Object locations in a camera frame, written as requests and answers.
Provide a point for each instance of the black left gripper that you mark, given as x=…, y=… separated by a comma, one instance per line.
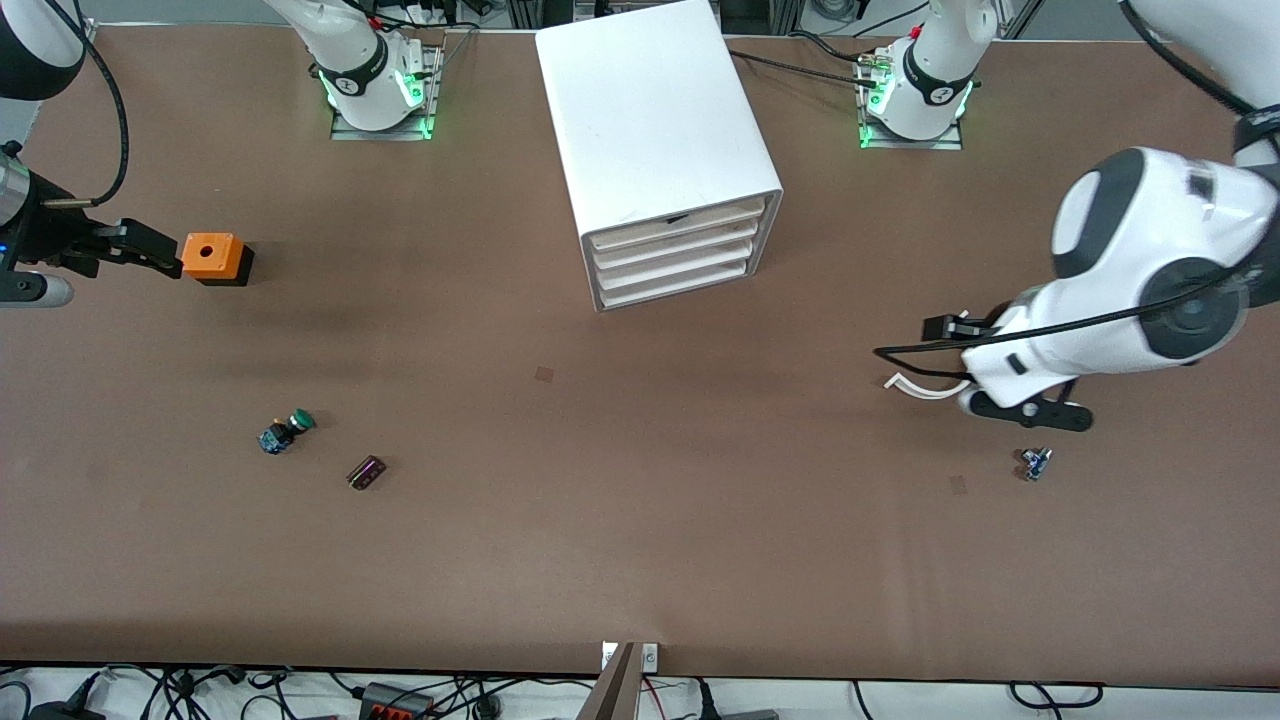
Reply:
x=943, y=327

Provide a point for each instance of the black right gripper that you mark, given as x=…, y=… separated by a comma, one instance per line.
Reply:
x=52, y=232

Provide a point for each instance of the white plastic drawer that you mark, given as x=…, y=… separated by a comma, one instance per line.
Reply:
x=640, y=232
x=680, y=261
x=680, y=243
x=680, y=281

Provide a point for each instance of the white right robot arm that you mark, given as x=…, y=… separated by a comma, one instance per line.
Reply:
x=350, y=60

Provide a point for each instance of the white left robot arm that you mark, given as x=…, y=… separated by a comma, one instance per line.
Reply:
x=1150, y=220

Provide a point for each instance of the green push button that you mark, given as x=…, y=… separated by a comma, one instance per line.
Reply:
x=280, y=435

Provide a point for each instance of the white drawer cabinet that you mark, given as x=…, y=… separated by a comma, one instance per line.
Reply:
x=650, y=110

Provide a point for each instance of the white curved plastic arc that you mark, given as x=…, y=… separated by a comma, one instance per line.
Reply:
x=925, y=390

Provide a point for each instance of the small blue metal component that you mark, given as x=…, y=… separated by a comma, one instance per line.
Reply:
x=1035, y=463

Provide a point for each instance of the small purple electronic module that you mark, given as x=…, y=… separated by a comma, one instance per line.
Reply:
x=366, y=473

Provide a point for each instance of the black power adapter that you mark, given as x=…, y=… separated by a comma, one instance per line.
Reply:
x=65, y=711

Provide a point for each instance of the black power strip red switches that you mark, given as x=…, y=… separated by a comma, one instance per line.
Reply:
x=395, y=703

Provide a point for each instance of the orange button enclosure box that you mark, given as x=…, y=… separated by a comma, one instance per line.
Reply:
x=208, y=255

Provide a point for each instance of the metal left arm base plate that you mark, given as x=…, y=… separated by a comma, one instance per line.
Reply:
x=950, y=142

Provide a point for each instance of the aluminium frame post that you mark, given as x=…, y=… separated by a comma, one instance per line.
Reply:
x=88, y=30

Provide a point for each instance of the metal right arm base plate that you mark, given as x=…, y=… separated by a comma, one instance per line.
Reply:
x=432, y=100

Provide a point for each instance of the small white bracket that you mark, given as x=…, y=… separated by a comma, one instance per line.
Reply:
x=650, y=656
x=608, y=655

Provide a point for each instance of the brown wooden post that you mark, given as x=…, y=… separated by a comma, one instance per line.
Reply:
x=612, y=695

